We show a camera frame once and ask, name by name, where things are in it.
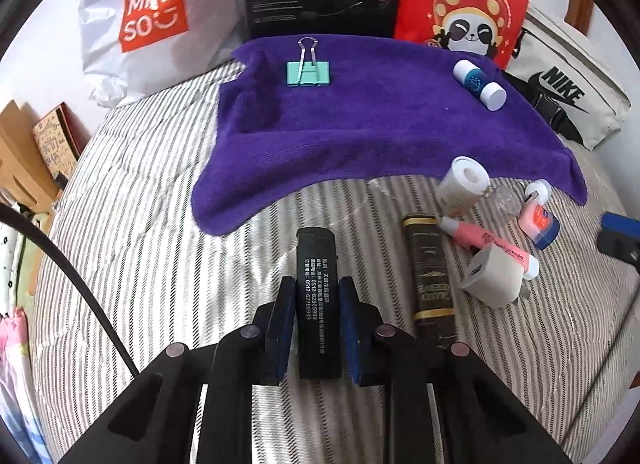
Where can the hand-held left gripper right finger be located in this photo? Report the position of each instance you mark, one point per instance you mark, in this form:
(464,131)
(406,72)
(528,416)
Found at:
(350,334)

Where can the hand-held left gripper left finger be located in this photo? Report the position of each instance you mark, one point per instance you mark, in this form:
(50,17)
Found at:
(280,329)

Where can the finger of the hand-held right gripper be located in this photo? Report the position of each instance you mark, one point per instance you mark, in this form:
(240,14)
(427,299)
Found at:
(620,236)

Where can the black lighter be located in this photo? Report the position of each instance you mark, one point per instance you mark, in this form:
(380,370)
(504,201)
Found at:
(317,294)

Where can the white charger plug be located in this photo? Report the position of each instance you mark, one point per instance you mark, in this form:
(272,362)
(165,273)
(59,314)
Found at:
(492,276)

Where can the small white bottle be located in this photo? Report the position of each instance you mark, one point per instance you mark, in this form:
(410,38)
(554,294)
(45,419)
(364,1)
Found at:
(538,191)

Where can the clear plastic cap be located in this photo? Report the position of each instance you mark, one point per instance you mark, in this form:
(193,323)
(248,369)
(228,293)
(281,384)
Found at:
(506,201)

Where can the striped bed sheet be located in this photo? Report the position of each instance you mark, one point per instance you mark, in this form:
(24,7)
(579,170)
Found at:
(165,254)

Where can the pink highlighter pen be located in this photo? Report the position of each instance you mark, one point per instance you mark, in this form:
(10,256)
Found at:
(470,236)

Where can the white tape roll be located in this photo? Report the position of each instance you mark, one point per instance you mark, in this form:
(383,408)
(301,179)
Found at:
(460,184)

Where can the white canvas bag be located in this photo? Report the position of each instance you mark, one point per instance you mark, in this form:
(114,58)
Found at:
(590,64)

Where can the purple towel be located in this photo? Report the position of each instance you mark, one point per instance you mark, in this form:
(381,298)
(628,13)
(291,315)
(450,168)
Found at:
(380,134)

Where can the white and blue bottle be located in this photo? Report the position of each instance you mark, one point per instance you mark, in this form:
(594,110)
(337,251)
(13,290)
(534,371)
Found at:
(477,83)

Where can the teal binder clip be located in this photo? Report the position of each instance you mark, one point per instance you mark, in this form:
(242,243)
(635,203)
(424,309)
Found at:
(309,73)

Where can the pink patterned cloth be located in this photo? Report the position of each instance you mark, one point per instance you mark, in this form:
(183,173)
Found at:
(15,369)

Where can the brown patterned notebook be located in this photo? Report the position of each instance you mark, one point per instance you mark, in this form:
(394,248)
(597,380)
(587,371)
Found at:
(57,144)

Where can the brown cardboard box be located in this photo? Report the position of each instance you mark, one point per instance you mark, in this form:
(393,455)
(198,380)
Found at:
(20,164)

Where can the white plastic bag red logo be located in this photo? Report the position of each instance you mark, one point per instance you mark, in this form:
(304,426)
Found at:
(115,9)

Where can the wooden bed frame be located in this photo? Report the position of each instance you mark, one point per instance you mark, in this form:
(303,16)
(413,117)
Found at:
(580,4)

